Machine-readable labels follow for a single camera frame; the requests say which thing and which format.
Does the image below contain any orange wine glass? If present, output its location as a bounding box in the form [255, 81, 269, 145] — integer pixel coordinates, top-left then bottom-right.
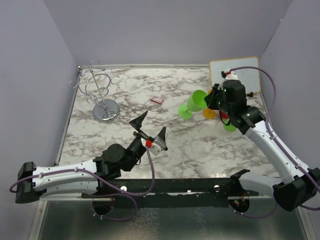
[202, 89, 217, 120]

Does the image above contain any green wine glass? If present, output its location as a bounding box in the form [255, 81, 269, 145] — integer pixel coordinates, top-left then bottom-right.
[178, 90, 208, 119]
[222, 118, 237, 133]

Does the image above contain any red wine glass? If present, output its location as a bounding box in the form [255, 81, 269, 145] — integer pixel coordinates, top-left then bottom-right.
[219, 111, 229, 119]

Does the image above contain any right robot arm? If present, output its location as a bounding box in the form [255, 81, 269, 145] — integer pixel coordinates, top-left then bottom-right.
[204, 80, 320, 212]

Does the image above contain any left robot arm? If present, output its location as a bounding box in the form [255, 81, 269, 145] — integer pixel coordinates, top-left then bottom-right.
[9, 112, 168, 204]

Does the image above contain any chrome wine glass rack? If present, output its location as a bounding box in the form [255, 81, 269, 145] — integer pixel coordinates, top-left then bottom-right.
[74, 61, 120, 123]

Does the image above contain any small red white box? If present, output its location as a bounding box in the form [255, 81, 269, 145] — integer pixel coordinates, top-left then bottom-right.
[150, 96, 164, 105]

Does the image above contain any small whiteboard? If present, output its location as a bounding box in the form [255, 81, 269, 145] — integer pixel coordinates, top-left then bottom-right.
[209, 56, 261, 94]

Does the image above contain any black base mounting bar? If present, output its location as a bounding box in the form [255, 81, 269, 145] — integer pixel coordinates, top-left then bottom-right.
[81, 178, 259, 209]

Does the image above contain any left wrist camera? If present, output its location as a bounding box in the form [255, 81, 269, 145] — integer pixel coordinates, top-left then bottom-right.
[141, 136, 168, 156]

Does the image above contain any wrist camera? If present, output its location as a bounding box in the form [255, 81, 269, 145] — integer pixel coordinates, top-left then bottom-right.
[219, 71, 238, 88]
[141, 136, 168, 156]

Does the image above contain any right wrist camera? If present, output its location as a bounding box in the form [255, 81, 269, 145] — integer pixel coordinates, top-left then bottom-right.
[219, 71, 238, 88]

